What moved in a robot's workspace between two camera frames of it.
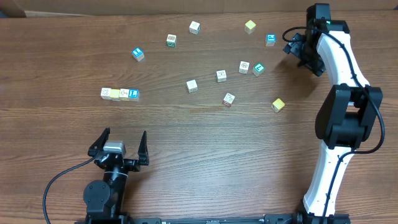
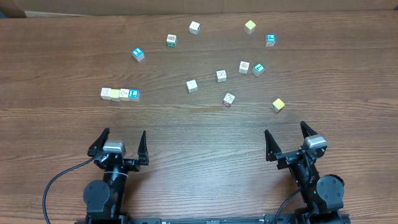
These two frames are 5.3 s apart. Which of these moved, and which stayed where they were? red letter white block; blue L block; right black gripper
Moved: right black gripper
Stayed: blue L block; red letter white block
